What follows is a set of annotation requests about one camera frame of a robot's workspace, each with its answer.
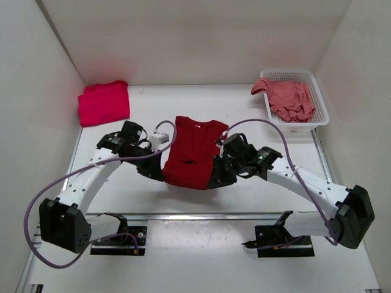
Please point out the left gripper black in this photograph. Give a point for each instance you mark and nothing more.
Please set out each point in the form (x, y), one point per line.
(153, 170)

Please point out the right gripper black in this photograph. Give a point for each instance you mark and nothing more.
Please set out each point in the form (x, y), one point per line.
(220, 171)

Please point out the dark red t shirt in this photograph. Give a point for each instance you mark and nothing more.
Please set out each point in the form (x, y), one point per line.
(190, 161)

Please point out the magenta t shirt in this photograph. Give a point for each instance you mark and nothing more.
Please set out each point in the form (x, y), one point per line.
(104, 103)

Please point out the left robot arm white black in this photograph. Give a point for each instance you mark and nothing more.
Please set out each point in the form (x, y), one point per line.
(64, 221)

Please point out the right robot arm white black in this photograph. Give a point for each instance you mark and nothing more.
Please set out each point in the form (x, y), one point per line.
(343, 214)

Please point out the salmon pink t shirt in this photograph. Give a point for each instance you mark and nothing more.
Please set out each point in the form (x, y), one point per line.
(290, 100)

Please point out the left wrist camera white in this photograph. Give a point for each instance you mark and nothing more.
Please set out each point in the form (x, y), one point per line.
(156, 139)

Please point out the aluminium frame rail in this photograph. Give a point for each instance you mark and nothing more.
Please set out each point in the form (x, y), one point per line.
(195, 244)

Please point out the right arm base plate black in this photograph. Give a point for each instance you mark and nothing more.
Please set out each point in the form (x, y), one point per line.
(274, 241)

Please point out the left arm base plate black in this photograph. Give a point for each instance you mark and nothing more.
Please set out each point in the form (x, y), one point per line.
(123, 245)

